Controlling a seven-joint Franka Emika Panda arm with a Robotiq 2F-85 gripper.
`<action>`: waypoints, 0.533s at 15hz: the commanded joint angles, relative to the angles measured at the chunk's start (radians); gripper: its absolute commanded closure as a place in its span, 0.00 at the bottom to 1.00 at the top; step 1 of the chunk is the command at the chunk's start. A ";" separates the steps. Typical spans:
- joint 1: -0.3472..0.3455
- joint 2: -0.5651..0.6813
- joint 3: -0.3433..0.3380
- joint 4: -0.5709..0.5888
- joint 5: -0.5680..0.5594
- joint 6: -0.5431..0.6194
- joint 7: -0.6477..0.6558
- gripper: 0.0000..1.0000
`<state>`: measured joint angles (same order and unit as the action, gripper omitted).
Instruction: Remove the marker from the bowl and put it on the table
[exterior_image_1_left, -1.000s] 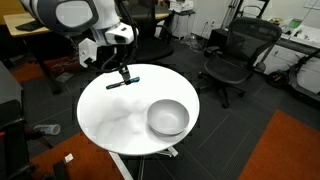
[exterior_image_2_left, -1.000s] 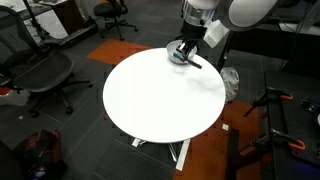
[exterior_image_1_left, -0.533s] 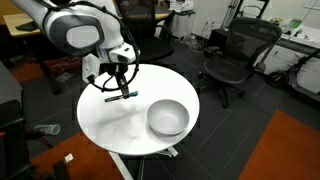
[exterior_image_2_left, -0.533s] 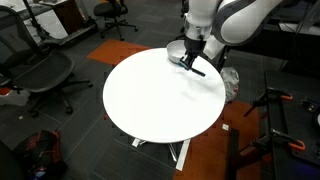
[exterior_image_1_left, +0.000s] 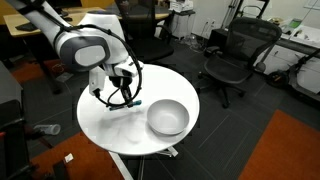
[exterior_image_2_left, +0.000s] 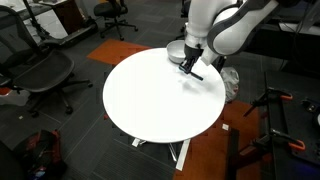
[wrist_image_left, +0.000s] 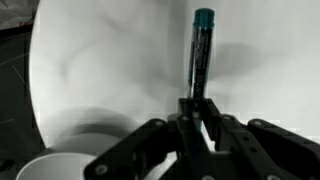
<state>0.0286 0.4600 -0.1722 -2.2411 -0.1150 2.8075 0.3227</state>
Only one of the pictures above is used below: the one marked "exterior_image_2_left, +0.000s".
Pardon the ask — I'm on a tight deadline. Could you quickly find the black standing desk frame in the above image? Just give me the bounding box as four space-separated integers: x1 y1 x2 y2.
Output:
19 0 99 48

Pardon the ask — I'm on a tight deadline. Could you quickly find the black office desk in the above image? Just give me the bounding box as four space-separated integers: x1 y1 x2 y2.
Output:
213 19 320 73

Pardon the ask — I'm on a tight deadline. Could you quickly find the brown wooden cabinet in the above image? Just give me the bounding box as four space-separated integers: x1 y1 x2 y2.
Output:
51 0 86 35

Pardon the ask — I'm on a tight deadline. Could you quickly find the black mount hardware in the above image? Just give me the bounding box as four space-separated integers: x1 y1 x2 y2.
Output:
301 97 320 127

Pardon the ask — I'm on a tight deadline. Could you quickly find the white crumpled plastic bag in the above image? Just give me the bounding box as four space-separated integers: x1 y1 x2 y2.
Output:
219 66 240 104

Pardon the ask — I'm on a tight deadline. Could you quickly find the white plastic floor object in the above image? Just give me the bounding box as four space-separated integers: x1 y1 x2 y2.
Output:
0 87 32 107

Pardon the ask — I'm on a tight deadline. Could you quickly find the teal and black marker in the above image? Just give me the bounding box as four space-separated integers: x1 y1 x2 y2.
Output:
178 64 204 82

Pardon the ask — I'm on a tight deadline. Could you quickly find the black clamp with orange handle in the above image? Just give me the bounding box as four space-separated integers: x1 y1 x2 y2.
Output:
243 86 294 118
251 128 307 153

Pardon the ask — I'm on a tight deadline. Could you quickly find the white round bowl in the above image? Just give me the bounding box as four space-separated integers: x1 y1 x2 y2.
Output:
166 39 188 64

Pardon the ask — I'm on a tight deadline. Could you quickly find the white metal table base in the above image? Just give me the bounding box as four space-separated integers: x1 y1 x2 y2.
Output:
131 137 192 172

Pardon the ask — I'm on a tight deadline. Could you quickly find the red and black backpack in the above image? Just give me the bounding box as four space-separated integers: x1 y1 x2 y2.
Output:
13 129 68 180

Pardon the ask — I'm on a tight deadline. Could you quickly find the black mesh office chair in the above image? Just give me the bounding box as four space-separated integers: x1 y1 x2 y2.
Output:
0 4 94 118

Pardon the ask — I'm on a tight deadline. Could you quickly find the black office chair with armrests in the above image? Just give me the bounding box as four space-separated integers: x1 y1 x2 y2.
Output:
93 0 139 42

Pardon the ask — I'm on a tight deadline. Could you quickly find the black workbench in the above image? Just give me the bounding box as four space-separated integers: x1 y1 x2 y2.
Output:
264 70 320 180

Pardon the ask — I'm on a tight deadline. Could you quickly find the black upright post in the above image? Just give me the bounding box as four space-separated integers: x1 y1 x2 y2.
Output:
226 128 241 180

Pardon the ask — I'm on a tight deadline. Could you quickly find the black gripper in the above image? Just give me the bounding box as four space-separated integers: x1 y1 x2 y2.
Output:
178 43 204 75

